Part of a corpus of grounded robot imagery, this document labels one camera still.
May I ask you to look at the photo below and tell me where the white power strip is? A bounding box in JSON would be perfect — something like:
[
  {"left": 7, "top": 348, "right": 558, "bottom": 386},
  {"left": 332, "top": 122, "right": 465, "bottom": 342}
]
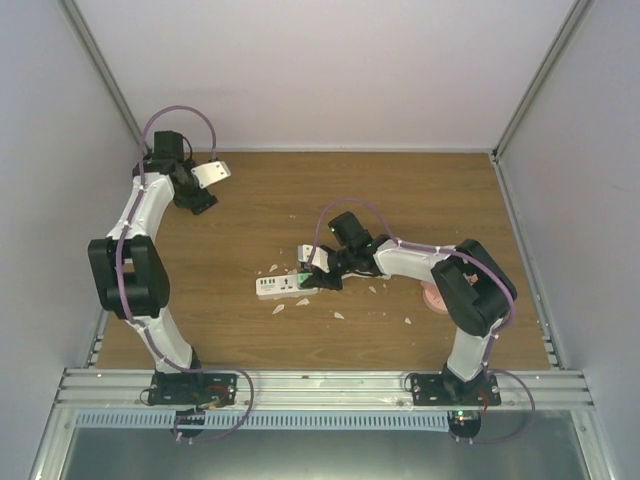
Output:
[{"left": 255, "top": 273, "right": 319, "bottom": 300}]

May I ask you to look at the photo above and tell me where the light green plug adapter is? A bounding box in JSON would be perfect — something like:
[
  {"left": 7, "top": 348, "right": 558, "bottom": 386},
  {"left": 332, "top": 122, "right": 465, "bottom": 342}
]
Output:
[{"left": 297, "top": 271, "right": 313, "bottom": 290}]

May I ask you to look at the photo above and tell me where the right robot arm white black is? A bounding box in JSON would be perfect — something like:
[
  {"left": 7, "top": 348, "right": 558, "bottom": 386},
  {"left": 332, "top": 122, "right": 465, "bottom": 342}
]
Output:
[{"left": 297, "top": 211, "right": 517, "bottom": 405}]

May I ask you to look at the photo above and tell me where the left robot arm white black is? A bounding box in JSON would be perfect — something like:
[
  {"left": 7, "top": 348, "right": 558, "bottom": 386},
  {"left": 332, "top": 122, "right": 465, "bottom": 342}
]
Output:
[{"left": 88, "top": 131, "right": 218, "bottom": 404}]

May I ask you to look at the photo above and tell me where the pink round socket tower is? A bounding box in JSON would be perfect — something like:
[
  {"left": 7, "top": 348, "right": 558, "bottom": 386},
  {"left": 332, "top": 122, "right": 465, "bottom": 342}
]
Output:
[{"left": 421, "top": 281, "right": 448, "bottom": 315}]

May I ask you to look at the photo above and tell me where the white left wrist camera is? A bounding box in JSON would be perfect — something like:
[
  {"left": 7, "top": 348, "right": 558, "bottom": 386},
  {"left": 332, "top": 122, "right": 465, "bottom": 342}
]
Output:
[{"left": 191, "top": 160, "right": 231, "bottom": 189}]

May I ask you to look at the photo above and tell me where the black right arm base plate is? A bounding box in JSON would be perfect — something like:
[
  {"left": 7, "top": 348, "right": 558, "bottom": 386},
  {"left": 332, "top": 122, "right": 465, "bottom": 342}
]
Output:
[{"left": 403, "top": 371, "right": 502, "bottom": 407}]

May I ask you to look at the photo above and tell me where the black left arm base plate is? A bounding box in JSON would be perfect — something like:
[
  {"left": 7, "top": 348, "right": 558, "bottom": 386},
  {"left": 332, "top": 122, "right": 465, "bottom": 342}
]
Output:
[{"left": 139, "top": 372, "right": 238, "bottom": 408}]

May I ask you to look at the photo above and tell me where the slotted grey cable duct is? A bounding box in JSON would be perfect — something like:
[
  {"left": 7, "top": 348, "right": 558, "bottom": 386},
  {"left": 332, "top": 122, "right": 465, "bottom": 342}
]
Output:
[{"left": 76, "top": 409, "right": 449, "bottom": 432}]

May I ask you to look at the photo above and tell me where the aluminium front rail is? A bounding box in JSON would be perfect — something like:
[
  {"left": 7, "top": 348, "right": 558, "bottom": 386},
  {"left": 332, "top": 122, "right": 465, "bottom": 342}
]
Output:
[{"left": 54, "top": 369, "right": 594, "bottom": 411}]

